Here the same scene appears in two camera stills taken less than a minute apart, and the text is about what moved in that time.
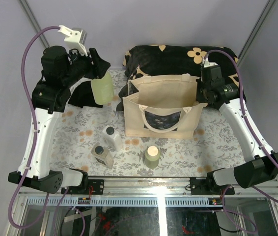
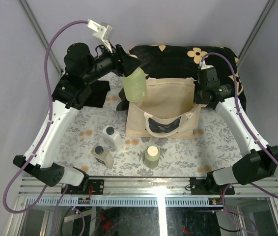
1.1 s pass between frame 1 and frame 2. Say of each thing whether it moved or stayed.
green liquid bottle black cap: moved
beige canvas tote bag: stayed
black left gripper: moved
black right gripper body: stayed
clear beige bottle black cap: stayed
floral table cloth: stayed
